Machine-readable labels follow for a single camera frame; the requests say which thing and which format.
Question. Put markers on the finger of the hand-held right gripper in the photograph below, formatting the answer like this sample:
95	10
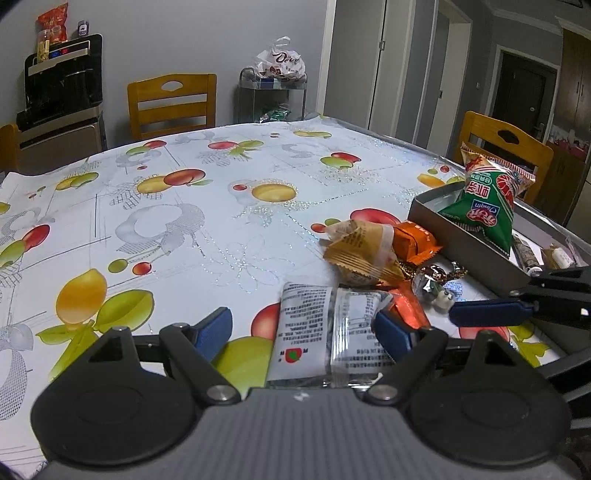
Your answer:
489	311
563	284

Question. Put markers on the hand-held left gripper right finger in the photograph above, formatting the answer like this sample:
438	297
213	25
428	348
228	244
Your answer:
392	334

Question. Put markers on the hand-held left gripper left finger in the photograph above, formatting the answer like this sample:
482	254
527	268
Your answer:
214	332

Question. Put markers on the clear packet with labelled roll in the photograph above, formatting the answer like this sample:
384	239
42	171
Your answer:
558	257

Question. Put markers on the orange foil snack packet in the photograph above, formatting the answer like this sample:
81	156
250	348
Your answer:
406	304

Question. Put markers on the clear printed snack packet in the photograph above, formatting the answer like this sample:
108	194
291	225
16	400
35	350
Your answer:
358	332

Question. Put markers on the black stick snack packet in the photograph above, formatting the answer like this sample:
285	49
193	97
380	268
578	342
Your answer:
526	254

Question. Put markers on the foil candy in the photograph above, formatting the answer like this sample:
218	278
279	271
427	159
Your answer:
427	286

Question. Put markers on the grey cardboard box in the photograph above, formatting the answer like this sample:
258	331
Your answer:
461	244

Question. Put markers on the white printed snack packet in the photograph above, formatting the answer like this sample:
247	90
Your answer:
302	332

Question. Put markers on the green shrimp chip bag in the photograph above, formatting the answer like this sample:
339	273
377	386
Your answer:
485	203

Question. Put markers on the small white figure charm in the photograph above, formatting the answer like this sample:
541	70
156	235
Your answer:
445	299

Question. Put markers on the tan pastry packet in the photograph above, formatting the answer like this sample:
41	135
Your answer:
360	249

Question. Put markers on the fruit print tablecloth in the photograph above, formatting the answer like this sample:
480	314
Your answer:
184	230

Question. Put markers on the wooden chair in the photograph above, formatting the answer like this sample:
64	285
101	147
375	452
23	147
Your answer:
503	152
171	106
9	147

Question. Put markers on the dark wood cabinet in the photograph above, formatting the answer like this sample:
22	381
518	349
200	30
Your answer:
577	92

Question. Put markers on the dark door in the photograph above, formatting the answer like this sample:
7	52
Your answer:
526	92

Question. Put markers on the green candy packets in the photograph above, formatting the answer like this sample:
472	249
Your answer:
275	114

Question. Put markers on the white door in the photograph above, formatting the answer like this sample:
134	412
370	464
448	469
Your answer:
455	83
360	69

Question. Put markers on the metal cart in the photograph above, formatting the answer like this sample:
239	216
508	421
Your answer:
272	94

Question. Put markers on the white plastic bag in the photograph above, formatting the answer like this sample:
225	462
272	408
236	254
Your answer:
281	60

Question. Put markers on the black water dispenser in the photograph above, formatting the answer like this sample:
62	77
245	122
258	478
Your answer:
60	92

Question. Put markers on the small grey device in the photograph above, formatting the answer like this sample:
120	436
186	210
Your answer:
83	27

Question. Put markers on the yellow bottle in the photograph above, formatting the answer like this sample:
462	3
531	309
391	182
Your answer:
44	46

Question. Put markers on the red snack bag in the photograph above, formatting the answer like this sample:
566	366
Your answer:
53	17

